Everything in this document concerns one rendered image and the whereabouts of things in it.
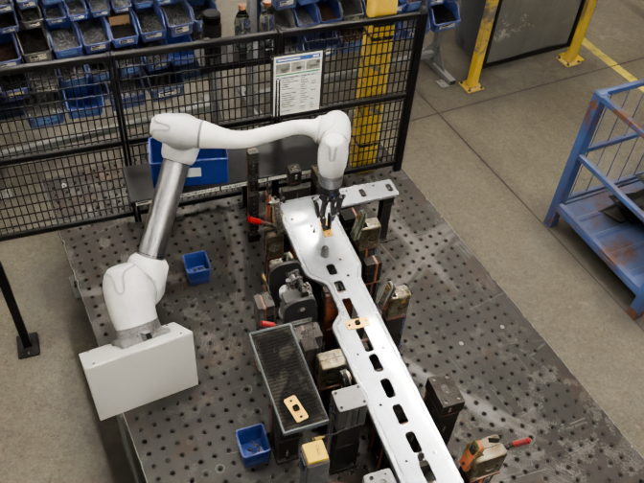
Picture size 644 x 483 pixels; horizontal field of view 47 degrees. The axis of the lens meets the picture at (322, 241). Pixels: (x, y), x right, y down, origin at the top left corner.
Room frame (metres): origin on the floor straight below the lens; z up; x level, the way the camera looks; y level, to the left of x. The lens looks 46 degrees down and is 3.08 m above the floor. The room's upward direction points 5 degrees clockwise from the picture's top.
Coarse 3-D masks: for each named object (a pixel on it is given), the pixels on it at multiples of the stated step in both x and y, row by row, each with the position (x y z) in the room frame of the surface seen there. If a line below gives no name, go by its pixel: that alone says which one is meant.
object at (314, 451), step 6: (306, 444) 1.04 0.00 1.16; (312, 444) 1.04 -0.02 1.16; (318, 444) 1.04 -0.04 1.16; (306, 450) 1.01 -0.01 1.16; (312, 450) 1.02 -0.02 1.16; (318, 450) 1.02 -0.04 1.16; (324, 450) 1.02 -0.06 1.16; (306, 456) 1.00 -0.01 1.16; (312, 456) 1.00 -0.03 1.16; (318, 456) 1.00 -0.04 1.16; (324, 456) 1.00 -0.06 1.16; (312, 462) 0.98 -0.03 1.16
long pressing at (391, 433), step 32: (288, 224) 2.05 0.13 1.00; (320, 256) 1.90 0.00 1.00; (352, 256) 1.91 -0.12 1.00; (352, 288) 1.75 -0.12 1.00; (352, 352) 1.48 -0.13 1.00; (384, 352) 1.49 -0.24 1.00; (384, 416) 1.24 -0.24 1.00; (416, 416) 1.25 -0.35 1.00; (384, 448) 1.13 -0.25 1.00; (416, 480) 1.03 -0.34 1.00; (448, 480) 1.04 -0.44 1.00
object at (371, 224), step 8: (368, 224) 2.05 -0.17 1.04; (376, 224) 2.05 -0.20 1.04; (360, 232) 2.02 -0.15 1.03; (368, 232) 2.03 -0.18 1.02; (376, 232) 2.04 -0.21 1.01; (360, 240) 2.02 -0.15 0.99; (368, 240) 2.03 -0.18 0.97; (376, 240) 2.04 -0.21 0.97; (360, 248) 2.02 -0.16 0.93; (368, 248) 2.03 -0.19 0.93; (360, 256) 2.02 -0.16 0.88; (368, 256) 2.04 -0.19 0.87
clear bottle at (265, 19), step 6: (264, 0) 2.62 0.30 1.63; (264, 6) 2.61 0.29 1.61; (270, 6) 2.62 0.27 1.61; (264, 12) 2.60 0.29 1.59; (270, 12) 2.61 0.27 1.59; (264, 18) 2.59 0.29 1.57; (270, 18) 2.60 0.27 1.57; (264, 24) 2.59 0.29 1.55; (270, 24) 2.59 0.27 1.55; (264, 30) 2.59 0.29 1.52; (270, 30) 2.59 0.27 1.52
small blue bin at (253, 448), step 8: (240, 432) 1.27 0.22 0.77; (248, 432) 1.28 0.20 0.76; (256, 432) 1.29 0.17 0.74; (264, 432) 1.26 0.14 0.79; (240, 440) 1.26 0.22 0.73; (248, 440) 1.27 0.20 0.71; (256, 440) 1.28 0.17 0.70; (264, 440) 1.25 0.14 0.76; (240, 448) 1.20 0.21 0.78; (248, 448) 1.24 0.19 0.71; (256, 448) 1.25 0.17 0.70; (264, 448) 1.24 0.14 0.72; (248, 456) 1.17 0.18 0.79; (256, 456) 1.19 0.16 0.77; (264, 456) 1.20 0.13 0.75; (248, 464) 1.18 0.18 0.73; (256, 464) 1.19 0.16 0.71
